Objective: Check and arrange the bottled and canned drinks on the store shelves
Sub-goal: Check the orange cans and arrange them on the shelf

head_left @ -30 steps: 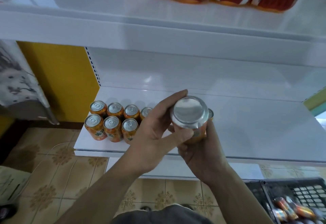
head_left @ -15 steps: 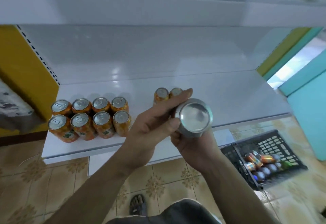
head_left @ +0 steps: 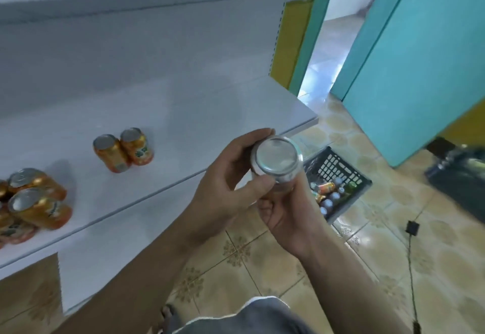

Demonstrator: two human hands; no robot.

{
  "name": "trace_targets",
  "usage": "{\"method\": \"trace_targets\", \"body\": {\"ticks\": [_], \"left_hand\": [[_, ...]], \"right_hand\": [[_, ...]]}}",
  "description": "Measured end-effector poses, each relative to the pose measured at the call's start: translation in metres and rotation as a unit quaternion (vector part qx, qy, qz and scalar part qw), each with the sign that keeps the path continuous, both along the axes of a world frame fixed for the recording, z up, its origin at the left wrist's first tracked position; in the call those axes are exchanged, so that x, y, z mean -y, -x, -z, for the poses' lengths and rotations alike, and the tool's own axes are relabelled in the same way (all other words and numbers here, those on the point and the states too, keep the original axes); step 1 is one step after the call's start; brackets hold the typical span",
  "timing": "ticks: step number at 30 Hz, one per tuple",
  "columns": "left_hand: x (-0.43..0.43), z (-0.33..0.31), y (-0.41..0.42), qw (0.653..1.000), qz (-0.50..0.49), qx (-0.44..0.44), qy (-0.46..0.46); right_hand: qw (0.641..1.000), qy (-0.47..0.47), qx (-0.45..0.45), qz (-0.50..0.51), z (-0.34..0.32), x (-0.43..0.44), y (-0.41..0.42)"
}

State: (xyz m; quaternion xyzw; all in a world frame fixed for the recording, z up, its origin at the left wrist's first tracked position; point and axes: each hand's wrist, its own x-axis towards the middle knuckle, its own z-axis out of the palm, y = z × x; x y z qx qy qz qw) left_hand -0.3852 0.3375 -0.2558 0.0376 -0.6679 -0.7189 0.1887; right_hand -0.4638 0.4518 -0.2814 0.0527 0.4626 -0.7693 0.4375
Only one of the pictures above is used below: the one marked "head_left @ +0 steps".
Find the teal cabinet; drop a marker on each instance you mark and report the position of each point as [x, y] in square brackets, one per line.
[424, 57]

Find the group of orange cans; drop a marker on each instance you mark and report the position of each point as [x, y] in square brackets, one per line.
[30, 201]

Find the person's right forearm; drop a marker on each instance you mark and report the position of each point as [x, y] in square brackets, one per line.
[352, 292]

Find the person's grey shirt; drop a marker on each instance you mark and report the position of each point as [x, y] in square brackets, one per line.
[250, 318]

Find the person's right hand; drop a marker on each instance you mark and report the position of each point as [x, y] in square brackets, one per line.
[295, 220]

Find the black box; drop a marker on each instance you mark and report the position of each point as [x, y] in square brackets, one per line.
[462, 182]

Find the drinks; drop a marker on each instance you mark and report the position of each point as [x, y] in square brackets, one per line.
[327, 204]

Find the person's left forearm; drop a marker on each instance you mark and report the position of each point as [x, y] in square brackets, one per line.
[129, 284]

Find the grey plastic crate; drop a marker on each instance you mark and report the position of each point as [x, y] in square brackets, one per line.
[341, 167]

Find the person's left hand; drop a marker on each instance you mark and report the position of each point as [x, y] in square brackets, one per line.
[220, 190]

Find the white metal shelf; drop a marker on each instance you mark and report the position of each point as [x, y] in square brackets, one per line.
[151, 64]

